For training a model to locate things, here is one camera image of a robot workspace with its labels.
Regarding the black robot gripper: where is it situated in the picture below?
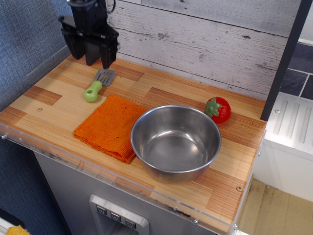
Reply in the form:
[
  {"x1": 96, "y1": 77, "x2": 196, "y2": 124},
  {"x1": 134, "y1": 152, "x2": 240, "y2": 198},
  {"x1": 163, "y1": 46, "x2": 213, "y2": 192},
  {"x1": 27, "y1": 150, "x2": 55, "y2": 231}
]
[{"x1": 58, "y1": 1, "x2": 118, "y2": 69}]

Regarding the grey spatula with green handle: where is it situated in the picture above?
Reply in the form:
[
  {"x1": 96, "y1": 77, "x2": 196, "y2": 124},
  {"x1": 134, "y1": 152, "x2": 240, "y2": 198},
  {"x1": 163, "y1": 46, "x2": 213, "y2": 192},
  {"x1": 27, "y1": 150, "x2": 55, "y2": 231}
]
[{"x1": 84, "y1": 69, "x2": 115, "y2": 102}]

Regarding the orange cloth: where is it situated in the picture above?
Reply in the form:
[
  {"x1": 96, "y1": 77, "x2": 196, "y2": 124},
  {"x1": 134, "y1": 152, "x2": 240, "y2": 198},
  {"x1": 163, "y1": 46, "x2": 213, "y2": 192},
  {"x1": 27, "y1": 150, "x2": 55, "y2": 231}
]
[{"x1": 73, "y1": 94, "x2": 147, "y2": 164}]

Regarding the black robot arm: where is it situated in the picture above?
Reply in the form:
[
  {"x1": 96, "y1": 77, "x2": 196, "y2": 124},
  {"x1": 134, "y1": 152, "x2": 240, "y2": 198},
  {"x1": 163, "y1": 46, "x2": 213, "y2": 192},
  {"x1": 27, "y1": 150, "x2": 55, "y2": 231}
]
[{"x1": 58, "y1": 0, "x2": 119, "y2": 69}]

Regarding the stainless steel bowl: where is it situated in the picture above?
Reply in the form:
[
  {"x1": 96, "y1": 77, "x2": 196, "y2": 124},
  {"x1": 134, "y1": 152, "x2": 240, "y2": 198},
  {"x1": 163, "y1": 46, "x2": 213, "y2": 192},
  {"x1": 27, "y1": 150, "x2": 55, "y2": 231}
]
[{"x1": 130, "y1": 105, "x2": 222, "y2": 183}]

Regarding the red toy strawberry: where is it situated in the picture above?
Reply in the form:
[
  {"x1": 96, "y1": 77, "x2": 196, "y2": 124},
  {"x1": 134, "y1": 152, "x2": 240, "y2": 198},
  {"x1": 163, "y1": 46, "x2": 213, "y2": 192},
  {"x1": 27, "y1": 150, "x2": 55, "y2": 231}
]
[{"x1": 204, "y1": 97, "x2": 232, "y2": 124}]

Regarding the clear acrylic edge guard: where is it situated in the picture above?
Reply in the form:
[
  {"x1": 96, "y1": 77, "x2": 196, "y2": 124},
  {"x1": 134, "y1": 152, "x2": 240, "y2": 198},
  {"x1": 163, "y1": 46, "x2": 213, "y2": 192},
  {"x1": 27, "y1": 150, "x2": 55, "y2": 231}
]
[{"x1": 0, "y1": 124, "x2": 241, "y2": 235}]

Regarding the grey panel with buttons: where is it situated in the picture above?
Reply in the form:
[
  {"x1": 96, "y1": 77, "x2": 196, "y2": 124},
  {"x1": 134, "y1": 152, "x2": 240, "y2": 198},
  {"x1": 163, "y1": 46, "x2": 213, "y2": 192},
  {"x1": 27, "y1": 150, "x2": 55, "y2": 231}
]
[{"x1": 89, "y1": 194, "x2": 150, "y2": 235}]

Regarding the yellow object at corner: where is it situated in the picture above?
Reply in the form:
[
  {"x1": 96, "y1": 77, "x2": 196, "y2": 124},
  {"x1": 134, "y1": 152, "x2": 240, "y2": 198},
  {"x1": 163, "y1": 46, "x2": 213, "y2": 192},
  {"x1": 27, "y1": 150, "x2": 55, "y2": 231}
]
[{"x1": 6, "y1": 226, "x2": 30, "y2": 235}]

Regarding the dark left upright post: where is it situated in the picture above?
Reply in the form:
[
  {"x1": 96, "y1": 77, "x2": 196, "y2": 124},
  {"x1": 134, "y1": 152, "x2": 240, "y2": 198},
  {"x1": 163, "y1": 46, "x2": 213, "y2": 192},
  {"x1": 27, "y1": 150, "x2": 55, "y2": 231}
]
[{"x1": 84, "y1": 42, "x2": 101, "y2": 66}]

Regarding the dark upright post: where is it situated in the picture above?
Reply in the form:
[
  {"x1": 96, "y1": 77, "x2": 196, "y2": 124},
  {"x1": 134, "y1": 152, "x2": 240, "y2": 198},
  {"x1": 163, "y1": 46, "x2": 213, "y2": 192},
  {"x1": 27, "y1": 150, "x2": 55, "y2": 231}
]
[
  {"x1": 84, "y1": 42, "x2": 101, "y2": 66},
  {"x1": 260, "y1": 0, "x2": 313, "y2": 121}
]

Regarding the dark right upright post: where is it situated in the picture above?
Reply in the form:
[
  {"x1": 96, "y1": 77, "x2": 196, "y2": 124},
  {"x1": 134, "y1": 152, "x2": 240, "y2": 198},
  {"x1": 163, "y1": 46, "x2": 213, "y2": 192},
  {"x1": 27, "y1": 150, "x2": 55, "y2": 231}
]
[{"x1": 260, "y1": 0, "x2": 313, "y2": 121}]

